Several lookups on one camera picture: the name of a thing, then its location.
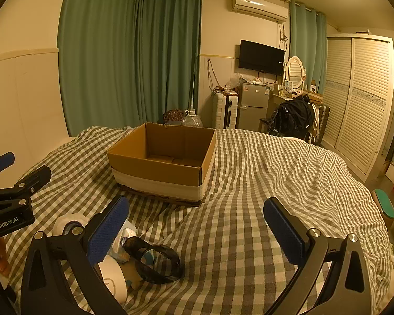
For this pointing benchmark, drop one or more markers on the white ribbed suitcase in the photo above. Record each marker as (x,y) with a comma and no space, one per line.
(225,111)

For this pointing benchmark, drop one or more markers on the cardboard box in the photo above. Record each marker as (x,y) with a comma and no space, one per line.
(157,177)

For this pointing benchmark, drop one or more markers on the wooden chair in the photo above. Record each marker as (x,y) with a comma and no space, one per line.
(264,123)

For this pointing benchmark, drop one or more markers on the white air conditioner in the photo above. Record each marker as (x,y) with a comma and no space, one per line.
(259,6)

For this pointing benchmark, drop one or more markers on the black wall television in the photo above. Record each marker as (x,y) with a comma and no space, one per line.
(261,57)

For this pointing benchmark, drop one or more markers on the small tan object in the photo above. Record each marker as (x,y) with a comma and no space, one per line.
(131,272)

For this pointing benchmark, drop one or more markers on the clear water jug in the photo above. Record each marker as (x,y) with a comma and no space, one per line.
(192,119)

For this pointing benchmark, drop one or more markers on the clear plastic bag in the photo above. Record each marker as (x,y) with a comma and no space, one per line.
(233,82)

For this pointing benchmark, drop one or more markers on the small silver fridge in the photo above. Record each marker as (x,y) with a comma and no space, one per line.
(252,108)

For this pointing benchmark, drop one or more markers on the blue white tissue pack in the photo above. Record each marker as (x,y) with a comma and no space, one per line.
(126,236)

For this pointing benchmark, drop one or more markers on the white sock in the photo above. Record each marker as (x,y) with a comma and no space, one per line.
(61,224)

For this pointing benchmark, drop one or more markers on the white oval mirror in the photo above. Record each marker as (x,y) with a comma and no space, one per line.
(295,70)

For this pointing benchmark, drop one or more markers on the dressing table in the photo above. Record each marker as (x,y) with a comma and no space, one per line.
(279,98)

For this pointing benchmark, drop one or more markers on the green stool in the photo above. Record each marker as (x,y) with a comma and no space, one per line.
(384,203)

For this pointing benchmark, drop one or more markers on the white cylindrical device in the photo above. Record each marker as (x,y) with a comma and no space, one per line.
(113,280)

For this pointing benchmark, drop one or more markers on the person's left hand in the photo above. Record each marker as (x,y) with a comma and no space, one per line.
(2,256)

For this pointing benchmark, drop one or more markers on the dark suitcase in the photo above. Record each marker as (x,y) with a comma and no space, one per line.
(322,121)

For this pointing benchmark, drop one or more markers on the white pole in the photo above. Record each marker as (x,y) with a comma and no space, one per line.
(192,92)

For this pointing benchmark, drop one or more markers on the white louvred wardrobe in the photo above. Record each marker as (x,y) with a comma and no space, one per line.
(361,105)

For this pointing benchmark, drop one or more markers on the floral bag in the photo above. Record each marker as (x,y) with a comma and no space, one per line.
(173,116)

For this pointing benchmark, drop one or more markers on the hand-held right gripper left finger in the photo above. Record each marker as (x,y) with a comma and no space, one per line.
(108,229)

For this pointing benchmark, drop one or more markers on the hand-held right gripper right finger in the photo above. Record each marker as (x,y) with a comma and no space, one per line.
(284,231)

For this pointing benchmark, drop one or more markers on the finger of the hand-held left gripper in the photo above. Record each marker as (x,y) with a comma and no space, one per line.
(36,177)
(0,164)

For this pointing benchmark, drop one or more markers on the black jacket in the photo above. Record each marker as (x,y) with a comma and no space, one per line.
(292,115)

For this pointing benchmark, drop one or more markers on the narrow green curtain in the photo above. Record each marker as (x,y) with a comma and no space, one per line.
(307,46)

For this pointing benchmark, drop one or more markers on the checked blanket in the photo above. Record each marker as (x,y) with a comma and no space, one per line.
(236,177)

